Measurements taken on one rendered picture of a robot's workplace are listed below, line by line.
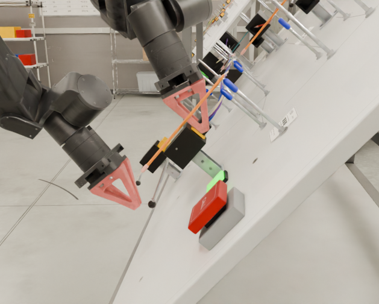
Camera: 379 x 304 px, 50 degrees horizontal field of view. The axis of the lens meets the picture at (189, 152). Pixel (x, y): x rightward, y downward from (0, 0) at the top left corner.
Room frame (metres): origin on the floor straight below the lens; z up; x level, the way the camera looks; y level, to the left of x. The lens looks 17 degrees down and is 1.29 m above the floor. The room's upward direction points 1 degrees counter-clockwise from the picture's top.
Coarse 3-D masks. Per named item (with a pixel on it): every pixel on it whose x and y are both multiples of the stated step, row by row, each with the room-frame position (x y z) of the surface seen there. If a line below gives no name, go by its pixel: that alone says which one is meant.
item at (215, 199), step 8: (216, 184) 0.42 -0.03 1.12; (224, 184) 0.42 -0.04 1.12; (208, 192) 0.42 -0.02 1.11; (216, 192) 0.39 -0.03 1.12; (224, 192) 0.40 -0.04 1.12; (200, 200) 0.43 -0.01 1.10; (208, 200) 0.40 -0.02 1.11; (216, 200) 0.38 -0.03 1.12; (224, 200) 0.38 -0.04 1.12; (192, 208) 0.43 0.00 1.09; (200, 208) 0.40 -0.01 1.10; (208, 208) 0.38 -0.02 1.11; (216, 208) 0.38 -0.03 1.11; (224, 208) 0.39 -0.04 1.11; (192, 216) 0.40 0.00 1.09; (200, 216) 0.38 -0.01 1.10; (208, 216) 0.38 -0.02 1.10; (216, 216) 0.39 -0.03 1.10; (192, 224) 0.38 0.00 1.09; (200, 224) 0.38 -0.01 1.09; (208, 224) 0.39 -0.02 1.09
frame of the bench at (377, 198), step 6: (348, 162) 1.43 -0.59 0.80; (348, 168) 1.37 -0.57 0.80; (354, 168) 1.37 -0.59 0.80; (354, 174) 1.31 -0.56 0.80; (360, 174) 1.30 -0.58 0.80; (360, 180) 1.25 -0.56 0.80; (366, 180) 1.25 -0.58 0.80; (366, 186) 1.20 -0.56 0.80; (372, 186) 1.20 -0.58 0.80; (372, 192) 1.15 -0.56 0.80; (378, 192) 1.15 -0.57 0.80; (372, 198) 1.10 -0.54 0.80; (378, 198) 1.10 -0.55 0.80; (378, 204) 1.06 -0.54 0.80
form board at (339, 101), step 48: (336, 0) 0.93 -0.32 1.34; (288, 48) 1.00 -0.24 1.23; (336, 48) 0.60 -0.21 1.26; (288, 96) 0.62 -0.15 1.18; (336, 96) 0.43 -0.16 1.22; (240, 144) 0.64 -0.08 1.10; (288, 144) 0.44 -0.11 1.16; (336, 144) 0.33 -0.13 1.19; (192, 192) 0.67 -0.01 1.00; (288, 192) 0.34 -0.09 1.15; (144, 240) 0.71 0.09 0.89; (192, 240) 0.46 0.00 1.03; (240, 240) 0.34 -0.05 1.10; (144, 288) 0.47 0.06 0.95; (192, 288) 0.35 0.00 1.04
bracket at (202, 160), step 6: (198, 156) 0.61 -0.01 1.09; (204, 156) 0.61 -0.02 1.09; (198, 162) 0.61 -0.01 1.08; (204, 162) 0.61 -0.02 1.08; (210, 162) 0.61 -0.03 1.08; (216, 162) 0.62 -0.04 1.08; (204, 168) 0.61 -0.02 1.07; (210, 168) 0.62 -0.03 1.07; (216, 168) 0.61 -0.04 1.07; (222, 168) 0.61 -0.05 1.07; (210, 174) 0.61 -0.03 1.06; (216, 174) 0.60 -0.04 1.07
